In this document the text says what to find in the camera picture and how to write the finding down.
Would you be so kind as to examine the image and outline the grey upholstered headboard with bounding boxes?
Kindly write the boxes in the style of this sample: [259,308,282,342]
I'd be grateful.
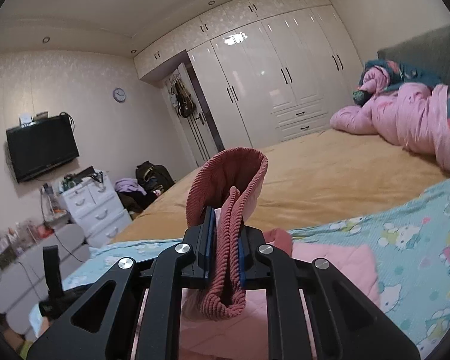
[377,25,450,86]

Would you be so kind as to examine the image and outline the black backpack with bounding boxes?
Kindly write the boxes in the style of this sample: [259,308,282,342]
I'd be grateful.
[136,161,175,193]

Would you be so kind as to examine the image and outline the dark bags hanging on door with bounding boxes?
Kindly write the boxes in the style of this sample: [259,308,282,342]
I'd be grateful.
[169,77,197,119]

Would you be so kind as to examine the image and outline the round wall clock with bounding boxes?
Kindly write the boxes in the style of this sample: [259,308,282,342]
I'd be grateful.
[113,88,127,103]

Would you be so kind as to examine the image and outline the white low side table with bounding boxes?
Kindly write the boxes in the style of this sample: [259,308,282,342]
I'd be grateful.
[0,223,91,337]

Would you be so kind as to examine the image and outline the white bedroom door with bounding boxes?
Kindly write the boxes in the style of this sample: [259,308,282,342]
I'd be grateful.
[163,63,214,167]

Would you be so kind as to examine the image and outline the white glossy wardrobe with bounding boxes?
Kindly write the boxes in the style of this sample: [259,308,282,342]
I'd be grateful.
[134,0,362,148]

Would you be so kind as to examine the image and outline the blue cartoon cat blanket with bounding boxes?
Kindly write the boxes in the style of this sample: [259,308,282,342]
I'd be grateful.
[29,178,450,360]

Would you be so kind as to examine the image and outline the purple clothes pile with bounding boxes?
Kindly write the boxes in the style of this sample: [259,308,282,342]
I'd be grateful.
[114,178,147,196]

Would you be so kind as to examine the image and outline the pink quilted jacket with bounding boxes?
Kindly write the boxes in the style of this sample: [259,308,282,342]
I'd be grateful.
[129,147,382,360]

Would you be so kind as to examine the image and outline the black wall television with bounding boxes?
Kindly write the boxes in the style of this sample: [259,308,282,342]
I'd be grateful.
[6,114,80,183]

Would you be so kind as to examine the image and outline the white drawer chest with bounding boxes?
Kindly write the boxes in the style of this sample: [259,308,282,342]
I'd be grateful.
[58,172,132,248]

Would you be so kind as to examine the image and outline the pink crumpled duvet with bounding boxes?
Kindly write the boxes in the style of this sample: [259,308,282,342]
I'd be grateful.
[330,59,450,172]

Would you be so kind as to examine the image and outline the bed with tan sheet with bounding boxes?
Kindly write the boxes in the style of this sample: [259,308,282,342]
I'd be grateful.
[110,127,450,245]

